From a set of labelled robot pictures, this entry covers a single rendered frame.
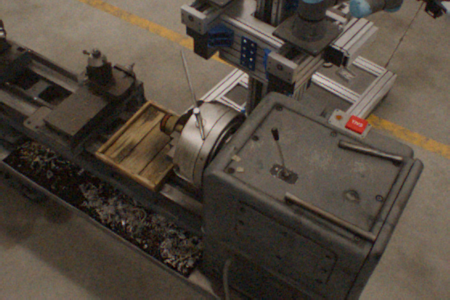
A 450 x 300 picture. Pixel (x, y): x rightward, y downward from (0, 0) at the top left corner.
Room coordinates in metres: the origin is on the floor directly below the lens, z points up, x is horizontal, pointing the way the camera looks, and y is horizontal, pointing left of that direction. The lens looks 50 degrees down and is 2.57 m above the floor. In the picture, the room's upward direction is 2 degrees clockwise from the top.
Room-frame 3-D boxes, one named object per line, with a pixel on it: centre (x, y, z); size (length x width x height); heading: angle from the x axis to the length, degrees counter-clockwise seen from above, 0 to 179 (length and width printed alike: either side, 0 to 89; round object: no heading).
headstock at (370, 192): (1.00, -0.30, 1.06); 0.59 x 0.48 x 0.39; 59
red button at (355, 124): (1.15, -0.45, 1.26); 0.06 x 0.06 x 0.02; 59
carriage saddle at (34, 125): (1.52, 0.61, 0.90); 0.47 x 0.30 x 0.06; 149
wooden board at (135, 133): (1.33, 0.29, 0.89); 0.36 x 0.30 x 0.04; 149
